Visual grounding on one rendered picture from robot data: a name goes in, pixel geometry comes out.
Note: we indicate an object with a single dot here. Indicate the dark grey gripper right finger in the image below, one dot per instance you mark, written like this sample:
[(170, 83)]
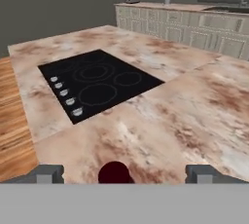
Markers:
[(201, 173)]

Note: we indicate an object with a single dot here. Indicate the silver hob knob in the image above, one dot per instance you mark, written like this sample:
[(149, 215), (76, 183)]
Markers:
[(54, 79), (64, 92), (77, 111), (58, 85), (70, 101)]

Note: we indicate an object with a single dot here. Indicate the cream base cabinet run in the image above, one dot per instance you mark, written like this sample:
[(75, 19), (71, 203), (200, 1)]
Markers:
[(184, 28)]

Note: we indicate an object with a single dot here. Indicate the dark red round juice bottle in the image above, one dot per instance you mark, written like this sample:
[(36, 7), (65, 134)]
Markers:
[(114, 173)]

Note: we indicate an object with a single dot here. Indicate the black glass hob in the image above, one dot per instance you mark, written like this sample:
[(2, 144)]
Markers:
[(97, 85)]

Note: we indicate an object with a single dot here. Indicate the dark sink basin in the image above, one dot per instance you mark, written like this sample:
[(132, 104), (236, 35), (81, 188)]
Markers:
[(228, 9)]

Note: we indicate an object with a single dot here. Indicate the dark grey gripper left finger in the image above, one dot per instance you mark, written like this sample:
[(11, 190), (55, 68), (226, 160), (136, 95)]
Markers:
[(48, 173)]

